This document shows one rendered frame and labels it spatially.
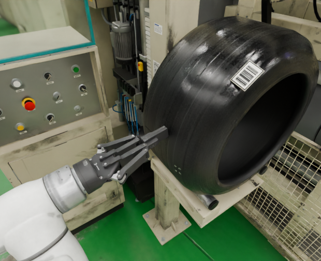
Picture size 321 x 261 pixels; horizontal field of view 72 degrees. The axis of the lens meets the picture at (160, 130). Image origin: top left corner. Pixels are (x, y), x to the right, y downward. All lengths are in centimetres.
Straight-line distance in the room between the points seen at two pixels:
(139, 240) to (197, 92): 139
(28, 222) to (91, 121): 78
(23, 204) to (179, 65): 45
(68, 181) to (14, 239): 13
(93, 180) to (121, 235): 131
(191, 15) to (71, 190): 65
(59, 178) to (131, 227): 134
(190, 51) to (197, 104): 15
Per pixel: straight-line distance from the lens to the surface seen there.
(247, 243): 185
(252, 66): 53
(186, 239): 176
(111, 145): 56
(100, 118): 122
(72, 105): 118
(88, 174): 50
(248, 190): 104
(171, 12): 79
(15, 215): 51
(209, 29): 65
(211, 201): 82
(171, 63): 61
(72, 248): 54
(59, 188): 50
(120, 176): 49
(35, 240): 51
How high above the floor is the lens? 160
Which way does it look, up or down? 40 degrees down
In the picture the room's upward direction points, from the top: straight up
